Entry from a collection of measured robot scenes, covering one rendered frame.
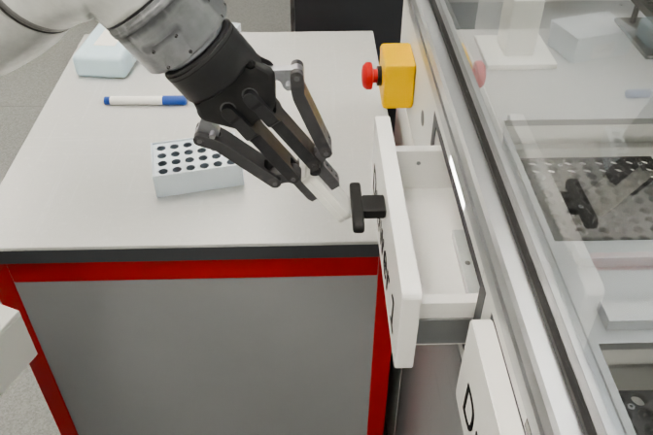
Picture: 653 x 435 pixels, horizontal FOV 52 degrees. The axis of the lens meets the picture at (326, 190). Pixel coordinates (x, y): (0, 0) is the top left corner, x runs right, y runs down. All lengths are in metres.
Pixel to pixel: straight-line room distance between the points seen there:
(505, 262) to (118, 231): 0.56
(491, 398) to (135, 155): 0.70
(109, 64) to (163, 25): 0.71
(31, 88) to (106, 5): 2.39
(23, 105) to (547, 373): 2.53
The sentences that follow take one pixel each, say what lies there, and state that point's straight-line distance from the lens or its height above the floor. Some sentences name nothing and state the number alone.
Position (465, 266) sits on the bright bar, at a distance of 0.74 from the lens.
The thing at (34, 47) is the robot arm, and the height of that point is 1.10.
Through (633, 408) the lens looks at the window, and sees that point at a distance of 0.40.
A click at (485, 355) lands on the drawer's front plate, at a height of 0.93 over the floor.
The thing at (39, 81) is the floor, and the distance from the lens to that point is 2.98.
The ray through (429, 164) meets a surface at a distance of 0.83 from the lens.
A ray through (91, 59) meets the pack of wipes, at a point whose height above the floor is 0.80.
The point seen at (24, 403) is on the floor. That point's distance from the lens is 1.78.
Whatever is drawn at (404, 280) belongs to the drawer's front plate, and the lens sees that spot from 0.60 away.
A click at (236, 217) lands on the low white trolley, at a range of 0.92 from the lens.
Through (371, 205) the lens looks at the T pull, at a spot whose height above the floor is 0.91.
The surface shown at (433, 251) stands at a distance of 0.77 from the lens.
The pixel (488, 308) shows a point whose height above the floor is 0.92.
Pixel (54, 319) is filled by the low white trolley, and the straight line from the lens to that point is 1.07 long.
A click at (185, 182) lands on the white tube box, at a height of 0.78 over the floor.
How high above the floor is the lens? 1.36
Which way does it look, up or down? 39 degrees down
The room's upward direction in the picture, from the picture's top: straight up
